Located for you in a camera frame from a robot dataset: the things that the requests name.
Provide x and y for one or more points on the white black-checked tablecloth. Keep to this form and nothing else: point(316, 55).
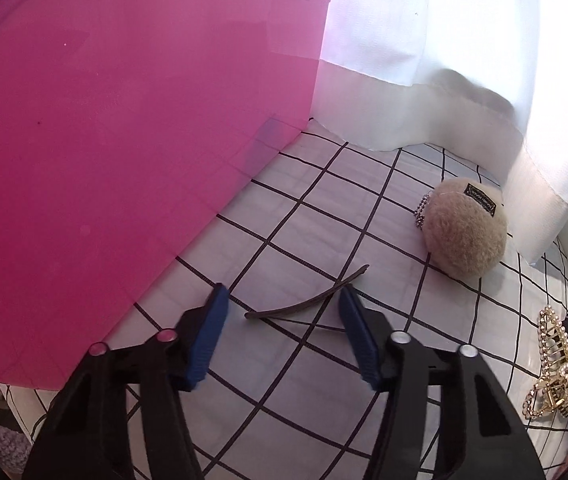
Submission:
point(314, 220)

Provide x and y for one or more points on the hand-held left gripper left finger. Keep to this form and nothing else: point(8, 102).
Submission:
point(209, 340)

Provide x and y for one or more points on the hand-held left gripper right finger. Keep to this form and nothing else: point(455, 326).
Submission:
point(358, 340)

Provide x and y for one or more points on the white curtain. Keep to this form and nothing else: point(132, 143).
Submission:
point(463, 35)

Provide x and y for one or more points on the pink plastic storage box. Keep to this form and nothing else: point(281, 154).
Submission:
point(114, 135)

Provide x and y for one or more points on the gold pearl hair claw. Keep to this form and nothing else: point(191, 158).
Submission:
point(558, 385)

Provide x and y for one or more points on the thin black hair clip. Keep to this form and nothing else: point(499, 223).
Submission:
point(284, 312)

